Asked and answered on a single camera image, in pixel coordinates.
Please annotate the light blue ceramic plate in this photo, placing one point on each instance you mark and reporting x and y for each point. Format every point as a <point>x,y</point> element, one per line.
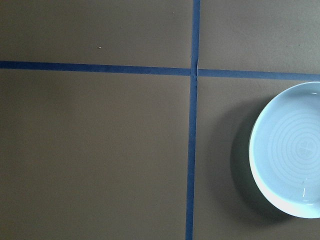
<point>287,150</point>

